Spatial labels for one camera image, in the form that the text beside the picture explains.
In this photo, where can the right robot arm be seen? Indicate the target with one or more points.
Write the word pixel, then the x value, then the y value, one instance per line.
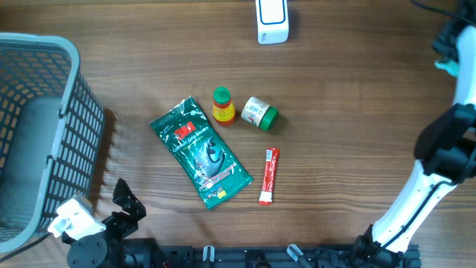
pixel 444 159

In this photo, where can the white barcode scanner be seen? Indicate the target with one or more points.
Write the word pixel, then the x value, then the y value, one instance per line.
pixel 272 21

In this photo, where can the grey plastic shopping basket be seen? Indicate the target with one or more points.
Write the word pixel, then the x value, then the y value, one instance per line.
pixel 51 129

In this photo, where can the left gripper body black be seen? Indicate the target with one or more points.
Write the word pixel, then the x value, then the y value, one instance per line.
pixel 120 227

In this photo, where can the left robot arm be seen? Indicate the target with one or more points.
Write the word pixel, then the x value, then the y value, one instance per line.
pixel 111 248

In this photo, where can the green-lidded white spice jar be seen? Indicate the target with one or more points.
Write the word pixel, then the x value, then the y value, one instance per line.
pixel 260 114

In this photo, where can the teal wet wipes packet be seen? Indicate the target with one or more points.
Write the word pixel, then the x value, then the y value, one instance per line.
pixel 448 65

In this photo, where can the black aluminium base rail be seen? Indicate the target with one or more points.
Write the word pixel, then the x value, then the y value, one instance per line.
pixel 291 256

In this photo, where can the green 3M wipes pouch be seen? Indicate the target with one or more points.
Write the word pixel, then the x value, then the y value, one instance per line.
pixel 214 170

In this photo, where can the sriracha bottle with green cap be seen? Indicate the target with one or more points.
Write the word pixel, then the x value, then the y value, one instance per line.
pixel 224 111

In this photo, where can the red stick sachet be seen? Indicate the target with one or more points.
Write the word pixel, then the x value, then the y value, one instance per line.
pixel 272 156

